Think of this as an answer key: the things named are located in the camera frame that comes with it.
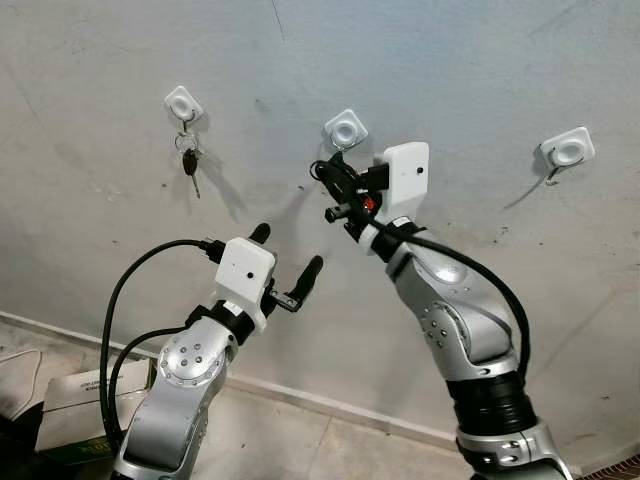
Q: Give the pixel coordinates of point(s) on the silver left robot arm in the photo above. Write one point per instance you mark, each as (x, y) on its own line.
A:
(185, 400)

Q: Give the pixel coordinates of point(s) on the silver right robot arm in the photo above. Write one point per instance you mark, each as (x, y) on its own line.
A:
(450, 320)

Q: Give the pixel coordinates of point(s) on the narrow red brick pillar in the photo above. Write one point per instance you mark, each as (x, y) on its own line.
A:
(625, 470)

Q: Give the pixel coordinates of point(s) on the black floor object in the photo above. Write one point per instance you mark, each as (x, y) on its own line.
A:
(15, 450)

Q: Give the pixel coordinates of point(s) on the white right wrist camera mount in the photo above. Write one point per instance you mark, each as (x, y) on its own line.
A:
(405, 175)

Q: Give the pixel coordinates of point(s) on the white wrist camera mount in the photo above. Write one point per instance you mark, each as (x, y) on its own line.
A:
(245, 275)
(405, 175)

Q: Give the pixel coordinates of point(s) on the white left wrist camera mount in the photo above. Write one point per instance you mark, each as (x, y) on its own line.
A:
(245, 275)

